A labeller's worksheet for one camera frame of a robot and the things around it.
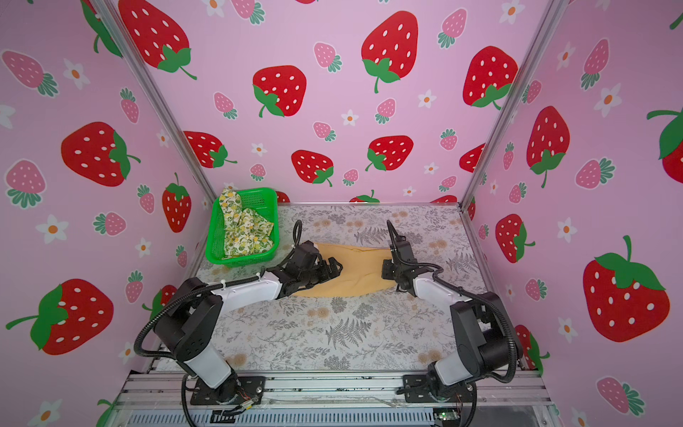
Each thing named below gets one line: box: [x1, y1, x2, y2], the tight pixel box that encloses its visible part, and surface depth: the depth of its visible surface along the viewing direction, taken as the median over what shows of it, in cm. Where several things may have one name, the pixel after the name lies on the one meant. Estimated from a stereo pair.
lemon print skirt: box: [218, 187, 274, 258], surface depth 109 cm
